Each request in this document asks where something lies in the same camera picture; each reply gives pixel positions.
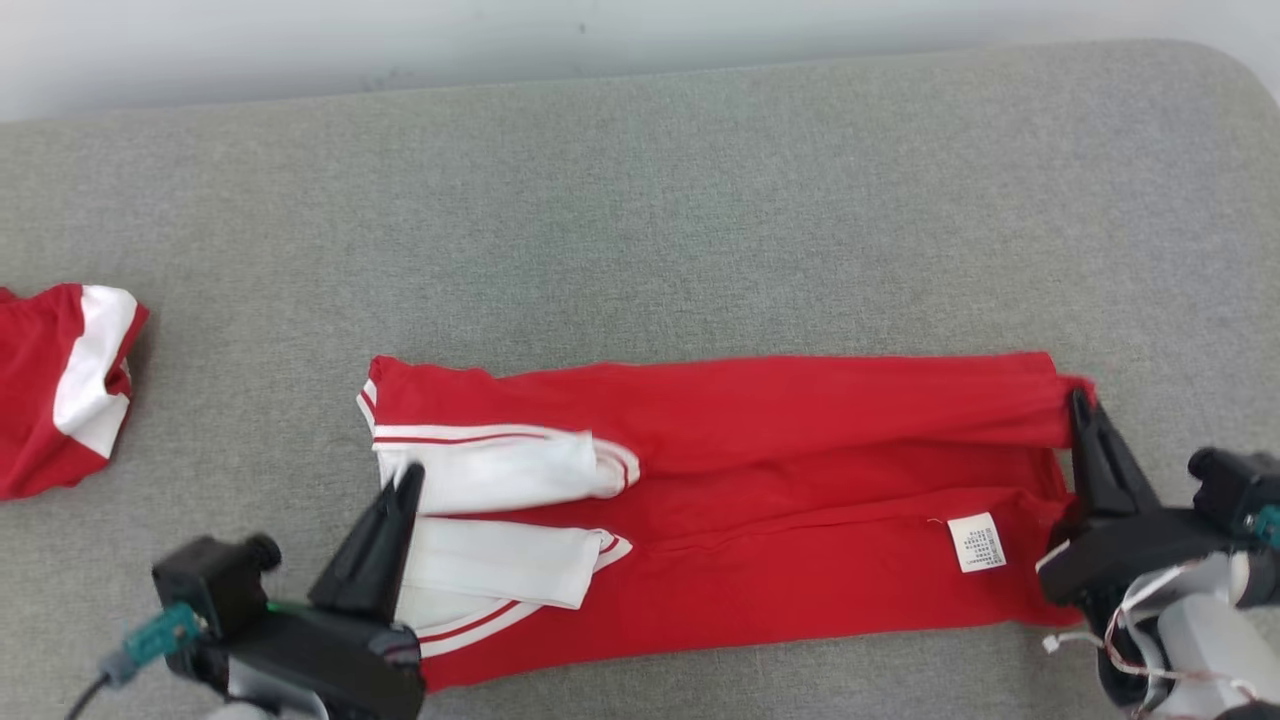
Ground teal left camera connector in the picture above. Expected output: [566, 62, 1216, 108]
[98, 602, 207, 691]

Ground grey fabric sofa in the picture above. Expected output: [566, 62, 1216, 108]
[0, 38, 1280, 720]

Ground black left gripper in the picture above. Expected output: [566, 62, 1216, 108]
[226, 462, 427, 720]

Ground black left camera cable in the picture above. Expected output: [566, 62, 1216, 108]
[64, 674, 113, 720]

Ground red shorts with white panels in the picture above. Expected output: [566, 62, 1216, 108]
[0, 283, 151, 502]

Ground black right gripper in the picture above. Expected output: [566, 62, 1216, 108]
[1035, 388, 1227, 608]

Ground white red right wire bundle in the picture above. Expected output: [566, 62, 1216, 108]
[1042, 560, 1263, 713]

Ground red shirt with white sleeves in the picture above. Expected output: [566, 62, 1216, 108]
[356, 350, 1099, 694]

